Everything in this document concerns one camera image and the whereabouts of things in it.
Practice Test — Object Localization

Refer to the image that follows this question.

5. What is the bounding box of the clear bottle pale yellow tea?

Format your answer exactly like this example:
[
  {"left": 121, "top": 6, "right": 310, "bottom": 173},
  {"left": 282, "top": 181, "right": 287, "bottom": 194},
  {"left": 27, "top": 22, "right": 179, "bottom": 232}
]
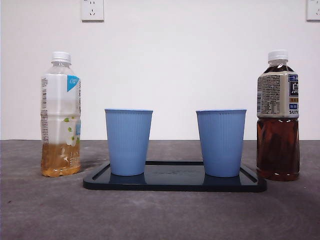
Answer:
[{"left": 40, "top": 51, "right": 83, "bottom": 178}]

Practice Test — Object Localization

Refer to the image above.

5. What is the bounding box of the dark oolong tea bottle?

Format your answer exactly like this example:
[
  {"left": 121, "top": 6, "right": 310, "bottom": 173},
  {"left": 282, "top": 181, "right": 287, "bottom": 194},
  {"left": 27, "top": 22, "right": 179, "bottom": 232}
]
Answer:
[{"left": 256, "top": 49, "right": 301, "bottom": 182}]

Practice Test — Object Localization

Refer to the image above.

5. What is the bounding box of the blue ribbed plastic cup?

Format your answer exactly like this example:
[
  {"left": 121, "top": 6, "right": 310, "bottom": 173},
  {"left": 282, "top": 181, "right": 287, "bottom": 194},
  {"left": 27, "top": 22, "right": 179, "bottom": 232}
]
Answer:
[
  {"left": 104, "top": 108, "right": 154, "bottom": 177},
  {"left": 195, "top": 108, "right": 248, "bottom": 178}
]

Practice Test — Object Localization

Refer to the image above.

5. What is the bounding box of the dark rectangular serving tray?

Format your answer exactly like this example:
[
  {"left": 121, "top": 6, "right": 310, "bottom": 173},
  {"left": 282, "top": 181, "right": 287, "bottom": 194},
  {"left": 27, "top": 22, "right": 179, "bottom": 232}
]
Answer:
[{"left": 82, "top": 160, "right": 268, "bottom": 193}]

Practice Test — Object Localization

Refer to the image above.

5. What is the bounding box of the white wall power socket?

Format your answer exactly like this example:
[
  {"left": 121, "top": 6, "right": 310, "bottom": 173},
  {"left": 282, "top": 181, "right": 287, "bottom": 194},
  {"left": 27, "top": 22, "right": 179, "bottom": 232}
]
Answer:
[
  {"left": 80, "top": 0, "right": 105, "bottom": 22},
  {"left": 306, "top": 0, "right": 320, "bottom": 22}
]

